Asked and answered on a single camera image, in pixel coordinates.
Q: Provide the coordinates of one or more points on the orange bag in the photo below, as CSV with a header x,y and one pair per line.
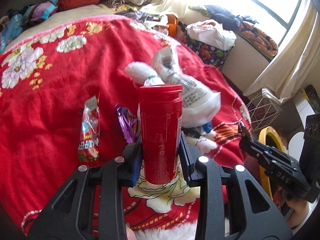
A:
x,y
172,26

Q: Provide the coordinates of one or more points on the red cylindrical can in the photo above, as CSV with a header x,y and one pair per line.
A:
x,y
160,130

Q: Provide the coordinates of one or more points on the white printed plastic bag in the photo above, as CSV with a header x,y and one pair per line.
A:
x,y
197,90

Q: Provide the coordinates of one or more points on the pile of clothes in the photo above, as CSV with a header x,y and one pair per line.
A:
x,y
75,2

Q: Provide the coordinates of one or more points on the dark blue jacket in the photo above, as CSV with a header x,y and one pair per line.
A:
x,y
225,16

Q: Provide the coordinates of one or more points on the window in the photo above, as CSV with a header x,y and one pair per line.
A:
x,y
280,0

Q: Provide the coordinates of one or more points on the blue cloth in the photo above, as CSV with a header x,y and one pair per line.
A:
x,y
208,127

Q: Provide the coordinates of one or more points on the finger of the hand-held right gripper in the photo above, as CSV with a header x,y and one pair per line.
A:
x,y
262,145
252,150

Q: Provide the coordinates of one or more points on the purple foil wrapper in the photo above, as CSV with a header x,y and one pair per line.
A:
x,y
126,122

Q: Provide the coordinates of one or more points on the red snack wrapper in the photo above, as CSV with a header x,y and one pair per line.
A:
x,y
90,130

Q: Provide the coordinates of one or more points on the dark green bag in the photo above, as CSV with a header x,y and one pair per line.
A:
x,y
310,93

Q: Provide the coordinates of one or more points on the yellow round bin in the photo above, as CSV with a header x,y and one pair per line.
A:
x,y
265,180

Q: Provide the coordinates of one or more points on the person's right hand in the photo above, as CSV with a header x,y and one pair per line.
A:
x,y
301,213

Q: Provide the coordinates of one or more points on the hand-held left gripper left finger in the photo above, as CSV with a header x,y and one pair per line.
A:
x,y
136,170

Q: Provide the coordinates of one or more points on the white clothes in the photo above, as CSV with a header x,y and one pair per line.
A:
x,y
212,33

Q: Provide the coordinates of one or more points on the dinosaur print laundry basket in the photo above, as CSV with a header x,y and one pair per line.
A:
x,y
212,55

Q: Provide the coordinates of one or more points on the red floral blanket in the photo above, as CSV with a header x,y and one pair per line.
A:
x,y
62,105

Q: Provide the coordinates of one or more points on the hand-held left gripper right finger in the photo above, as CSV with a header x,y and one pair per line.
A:
x,y
186,160

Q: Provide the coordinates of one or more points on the orange patterned quilt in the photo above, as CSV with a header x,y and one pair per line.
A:
x,y
262,38

